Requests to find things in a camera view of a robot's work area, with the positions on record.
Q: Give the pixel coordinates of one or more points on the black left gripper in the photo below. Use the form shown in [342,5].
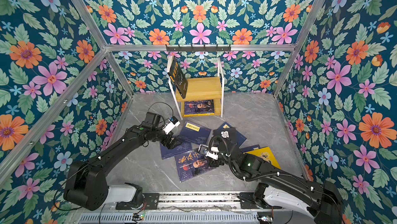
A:
[167,143]

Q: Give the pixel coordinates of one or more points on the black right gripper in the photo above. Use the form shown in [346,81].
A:
[214,163]

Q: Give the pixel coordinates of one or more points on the navy book yellow label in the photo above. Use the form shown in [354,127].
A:
[167,153]
[194,133]
[239,138]

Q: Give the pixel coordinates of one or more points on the purple portrait book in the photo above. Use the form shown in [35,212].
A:
[191,164]
[199,107]

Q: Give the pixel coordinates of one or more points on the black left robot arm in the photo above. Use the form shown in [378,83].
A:
[86,185]

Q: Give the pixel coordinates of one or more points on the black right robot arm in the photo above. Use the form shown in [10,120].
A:
[250,168]

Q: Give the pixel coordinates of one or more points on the black wolf cover book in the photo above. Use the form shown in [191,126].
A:
[229,134]

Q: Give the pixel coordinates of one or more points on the navy book under yellow book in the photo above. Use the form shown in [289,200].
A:
[250,148]

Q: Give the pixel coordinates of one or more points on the yellow cartoon cover book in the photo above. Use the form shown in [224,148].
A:
[266,154]

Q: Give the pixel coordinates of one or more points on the black book leaning on shelf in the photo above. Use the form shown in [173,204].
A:
[177,77]

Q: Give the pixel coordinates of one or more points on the white wooden two-tier shelf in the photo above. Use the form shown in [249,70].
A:
[197,89]

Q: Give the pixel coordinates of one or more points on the black hook rack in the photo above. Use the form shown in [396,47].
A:
[198,48]

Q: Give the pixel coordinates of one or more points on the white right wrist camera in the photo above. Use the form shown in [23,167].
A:
[207,152]

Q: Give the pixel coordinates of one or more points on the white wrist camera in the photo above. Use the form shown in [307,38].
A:
[172,123]
[207,152]

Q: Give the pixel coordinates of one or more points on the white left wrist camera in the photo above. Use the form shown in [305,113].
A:
[172,123]

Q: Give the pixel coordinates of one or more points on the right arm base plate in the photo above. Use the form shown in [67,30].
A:
[248,200]

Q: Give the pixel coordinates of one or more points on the aluminium mounting rail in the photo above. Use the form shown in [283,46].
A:
[198,199]

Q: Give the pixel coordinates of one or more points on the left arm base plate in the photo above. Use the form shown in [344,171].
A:
[145,201]

